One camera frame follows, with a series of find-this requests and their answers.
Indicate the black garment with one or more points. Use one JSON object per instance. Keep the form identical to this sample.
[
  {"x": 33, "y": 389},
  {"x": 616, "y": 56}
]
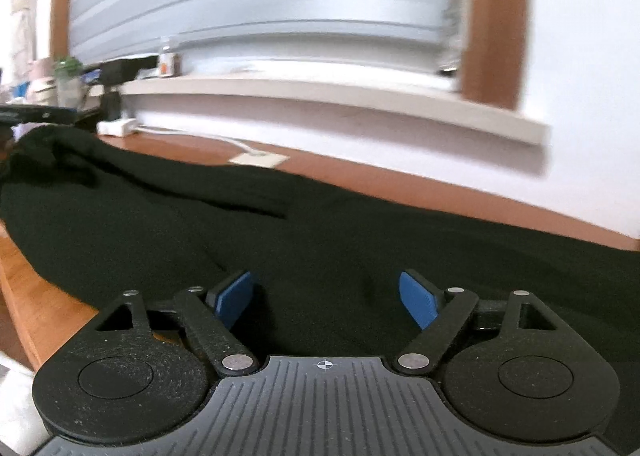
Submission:
[{"x": 300, "y": 236}]

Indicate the wooden window frame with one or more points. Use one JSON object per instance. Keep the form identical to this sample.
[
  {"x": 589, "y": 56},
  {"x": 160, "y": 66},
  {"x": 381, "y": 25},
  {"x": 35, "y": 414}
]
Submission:
[{"x": 495, "y": 36}]

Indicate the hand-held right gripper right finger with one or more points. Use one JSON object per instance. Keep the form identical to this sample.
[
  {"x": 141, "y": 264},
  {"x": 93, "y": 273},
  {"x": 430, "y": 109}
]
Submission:
[{"x": 420, "y": 298}]

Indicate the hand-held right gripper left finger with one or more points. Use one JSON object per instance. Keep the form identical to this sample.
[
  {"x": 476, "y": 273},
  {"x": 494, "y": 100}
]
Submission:
[{"x": 235, "y": 298}]

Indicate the black power adapter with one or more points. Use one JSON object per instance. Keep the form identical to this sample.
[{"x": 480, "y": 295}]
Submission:
[{"x": 112, "y": 105}]

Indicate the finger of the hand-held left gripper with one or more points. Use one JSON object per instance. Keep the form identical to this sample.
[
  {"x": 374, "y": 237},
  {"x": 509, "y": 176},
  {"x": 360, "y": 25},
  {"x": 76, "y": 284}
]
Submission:
[{"x": 30, "y": 114}]

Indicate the glass jar orange label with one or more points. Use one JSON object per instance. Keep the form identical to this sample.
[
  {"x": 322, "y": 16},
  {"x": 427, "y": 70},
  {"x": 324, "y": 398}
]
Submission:
[{"x": 168, "y": 60}]

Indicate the pale hanging cloth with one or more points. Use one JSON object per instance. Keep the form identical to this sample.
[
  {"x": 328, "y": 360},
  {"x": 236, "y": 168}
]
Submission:
[{"x": 22, "y": 1}]

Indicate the white window rail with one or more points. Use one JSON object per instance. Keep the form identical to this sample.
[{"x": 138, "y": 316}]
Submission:
[{"x": 325, "y": 67}]

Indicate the beige cover plate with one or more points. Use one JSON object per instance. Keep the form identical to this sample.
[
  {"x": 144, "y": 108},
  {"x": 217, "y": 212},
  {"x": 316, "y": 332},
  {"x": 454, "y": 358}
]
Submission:
[{"x": 260, "y": 160}]

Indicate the green lid jar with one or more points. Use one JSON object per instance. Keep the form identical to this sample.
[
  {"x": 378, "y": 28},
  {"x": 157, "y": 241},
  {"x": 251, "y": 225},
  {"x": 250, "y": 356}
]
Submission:
[{"x": 67, "y": 86}]

